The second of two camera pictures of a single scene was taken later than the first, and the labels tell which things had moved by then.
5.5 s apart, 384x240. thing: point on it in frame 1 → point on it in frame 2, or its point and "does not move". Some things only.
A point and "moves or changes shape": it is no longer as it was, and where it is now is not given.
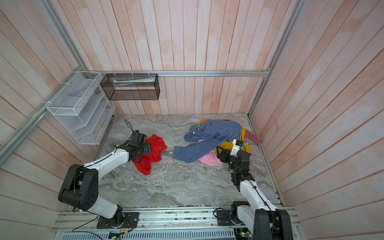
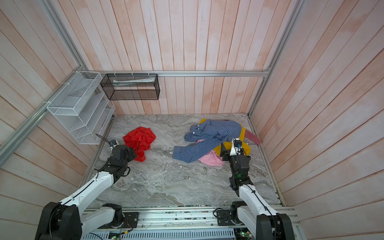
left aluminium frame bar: [9, 146] does not move
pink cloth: [211, 158] does not move
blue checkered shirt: [208, 134] does not move
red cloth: [143, 163] moves or changes shape
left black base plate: [130, 220] does not move
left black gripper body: [144, 149] → [131, 155]
